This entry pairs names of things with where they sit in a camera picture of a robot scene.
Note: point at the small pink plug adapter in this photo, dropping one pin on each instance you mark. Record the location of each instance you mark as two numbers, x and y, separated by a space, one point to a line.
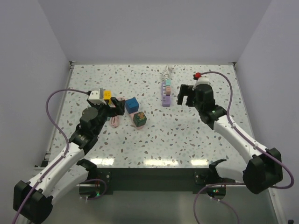
167 90

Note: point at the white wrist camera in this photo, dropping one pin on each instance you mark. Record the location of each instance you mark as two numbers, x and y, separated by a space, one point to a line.
200 79
96 96

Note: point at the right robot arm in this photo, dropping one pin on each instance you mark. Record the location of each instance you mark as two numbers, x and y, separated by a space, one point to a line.
261 169

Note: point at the blue cube socket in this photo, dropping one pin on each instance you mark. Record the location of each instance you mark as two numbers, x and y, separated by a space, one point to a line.
132 105

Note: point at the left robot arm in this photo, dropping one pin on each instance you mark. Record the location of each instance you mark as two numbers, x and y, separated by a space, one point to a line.
35 198

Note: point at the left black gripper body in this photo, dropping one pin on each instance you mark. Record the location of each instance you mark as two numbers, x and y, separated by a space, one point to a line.
108 111

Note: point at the yellow cube socket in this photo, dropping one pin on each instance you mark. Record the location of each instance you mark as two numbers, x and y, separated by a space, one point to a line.
107 96

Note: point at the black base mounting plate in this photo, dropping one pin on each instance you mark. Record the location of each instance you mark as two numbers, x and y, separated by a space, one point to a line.
109 180

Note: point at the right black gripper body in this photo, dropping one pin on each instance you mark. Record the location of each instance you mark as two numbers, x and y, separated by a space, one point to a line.
187 90

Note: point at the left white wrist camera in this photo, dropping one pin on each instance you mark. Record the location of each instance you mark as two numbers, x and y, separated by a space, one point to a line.
96 96

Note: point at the purple power strip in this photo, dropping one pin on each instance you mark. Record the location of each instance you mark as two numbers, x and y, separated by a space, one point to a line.
166 100

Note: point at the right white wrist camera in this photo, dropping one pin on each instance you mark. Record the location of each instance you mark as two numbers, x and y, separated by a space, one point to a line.
200 79

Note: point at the dark green cube socket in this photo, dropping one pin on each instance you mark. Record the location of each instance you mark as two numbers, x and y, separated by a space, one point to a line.
139 119

